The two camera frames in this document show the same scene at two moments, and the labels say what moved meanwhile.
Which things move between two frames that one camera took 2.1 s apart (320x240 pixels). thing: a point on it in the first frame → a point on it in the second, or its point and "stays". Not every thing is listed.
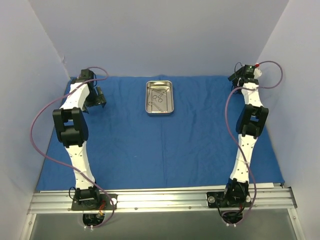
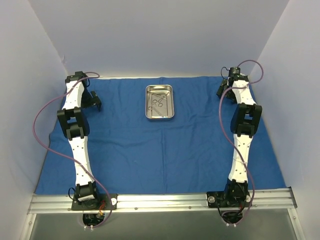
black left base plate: x=103 y=202 stays
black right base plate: x=217 y=199 stays
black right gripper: x=235 y=75 → x=222 y=88
